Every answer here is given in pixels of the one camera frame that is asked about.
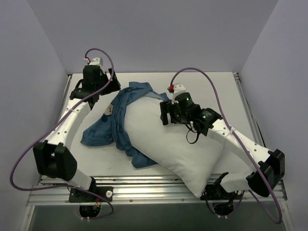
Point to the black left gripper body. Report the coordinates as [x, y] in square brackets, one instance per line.
[111, 80]

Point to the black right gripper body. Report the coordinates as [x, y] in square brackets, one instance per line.
[164, 112]

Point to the blue cartoon print pillowcase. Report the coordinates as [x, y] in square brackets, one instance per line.
[110, 127]

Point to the white pillow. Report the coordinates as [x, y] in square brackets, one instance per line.
[167, 145]

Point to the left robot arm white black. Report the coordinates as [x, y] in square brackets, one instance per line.
[52, 155]

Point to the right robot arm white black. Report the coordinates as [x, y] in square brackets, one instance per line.
[267, 167]

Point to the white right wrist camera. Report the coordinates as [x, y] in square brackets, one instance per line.
[176, 89]

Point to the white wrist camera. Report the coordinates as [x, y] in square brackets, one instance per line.
[176, 89]
[95, 61]

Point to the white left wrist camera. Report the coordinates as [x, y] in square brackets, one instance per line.
[95, 61]

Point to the aluminium left side rail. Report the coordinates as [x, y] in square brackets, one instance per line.
[65, 95]

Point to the aluminium rail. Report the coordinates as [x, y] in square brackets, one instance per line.
[244, 124]
[65, 95]

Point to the aluminium right side rail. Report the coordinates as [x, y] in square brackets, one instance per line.
[244, 124]

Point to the aluminium front rail frame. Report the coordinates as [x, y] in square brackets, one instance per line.
[155, 189]

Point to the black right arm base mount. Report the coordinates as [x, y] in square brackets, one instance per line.
[212, 193]

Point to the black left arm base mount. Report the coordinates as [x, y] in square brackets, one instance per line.
[77, 196]

